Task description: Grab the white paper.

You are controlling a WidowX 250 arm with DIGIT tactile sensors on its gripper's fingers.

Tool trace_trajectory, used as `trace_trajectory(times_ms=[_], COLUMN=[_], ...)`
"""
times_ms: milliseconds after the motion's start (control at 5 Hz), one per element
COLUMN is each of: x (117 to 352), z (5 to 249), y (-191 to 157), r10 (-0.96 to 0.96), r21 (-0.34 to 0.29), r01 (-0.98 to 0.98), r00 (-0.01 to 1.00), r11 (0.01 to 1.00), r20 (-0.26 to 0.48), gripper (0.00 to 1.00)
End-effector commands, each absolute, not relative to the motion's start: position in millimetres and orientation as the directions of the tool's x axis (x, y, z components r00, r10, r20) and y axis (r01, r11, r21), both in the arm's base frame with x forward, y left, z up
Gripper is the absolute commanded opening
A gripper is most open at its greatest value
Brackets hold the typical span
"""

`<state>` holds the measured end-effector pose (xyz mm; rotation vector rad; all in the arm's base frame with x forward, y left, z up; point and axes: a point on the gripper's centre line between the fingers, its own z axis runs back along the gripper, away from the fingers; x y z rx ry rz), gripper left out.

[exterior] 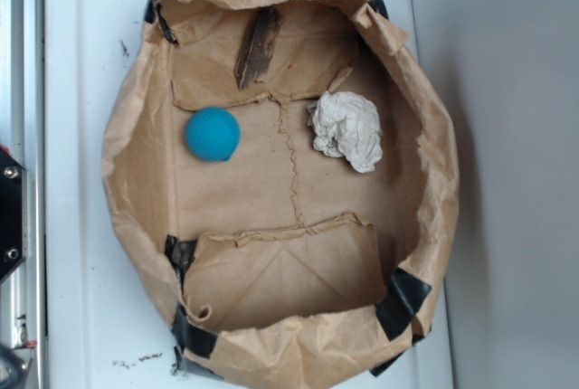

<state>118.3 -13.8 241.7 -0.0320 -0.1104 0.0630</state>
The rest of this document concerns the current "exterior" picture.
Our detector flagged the brown paper bag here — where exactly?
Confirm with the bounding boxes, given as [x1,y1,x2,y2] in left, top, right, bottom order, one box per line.
[102,0,460,388]

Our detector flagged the white paper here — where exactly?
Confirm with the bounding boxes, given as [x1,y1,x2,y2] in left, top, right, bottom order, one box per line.
[307,91,383,174]

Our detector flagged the black metal bracket plate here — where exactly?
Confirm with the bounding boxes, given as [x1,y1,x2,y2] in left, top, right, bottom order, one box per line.
[1,145,28,283]

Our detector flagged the dark wood piece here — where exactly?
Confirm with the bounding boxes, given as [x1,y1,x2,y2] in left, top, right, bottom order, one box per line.
[234,6,283,90]

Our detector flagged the aluminium frame rail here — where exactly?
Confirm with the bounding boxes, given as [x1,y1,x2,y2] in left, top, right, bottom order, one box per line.
[1,0,48,388]

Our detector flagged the blue textured ball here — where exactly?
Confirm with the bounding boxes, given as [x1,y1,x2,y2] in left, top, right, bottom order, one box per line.
[185,107,241,162]

